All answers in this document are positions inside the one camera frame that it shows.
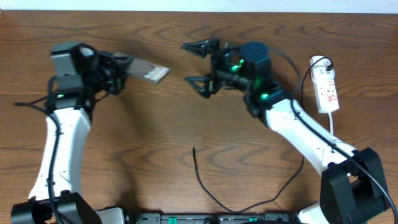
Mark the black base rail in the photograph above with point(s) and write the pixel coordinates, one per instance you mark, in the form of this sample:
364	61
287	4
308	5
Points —
158	218

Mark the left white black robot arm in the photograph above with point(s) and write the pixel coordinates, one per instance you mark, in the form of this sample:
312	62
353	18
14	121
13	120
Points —
81	72

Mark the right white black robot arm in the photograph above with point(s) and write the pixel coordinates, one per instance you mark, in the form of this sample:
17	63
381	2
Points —
353	185

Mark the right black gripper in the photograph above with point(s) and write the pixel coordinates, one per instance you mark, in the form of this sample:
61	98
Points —
210	86

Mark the white power strip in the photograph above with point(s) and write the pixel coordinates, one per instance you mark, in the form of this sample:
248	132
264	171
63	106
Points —
322	75

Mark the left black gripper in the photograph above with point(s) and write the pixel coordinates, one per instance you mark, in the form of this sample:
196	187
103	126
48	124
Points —
119	65

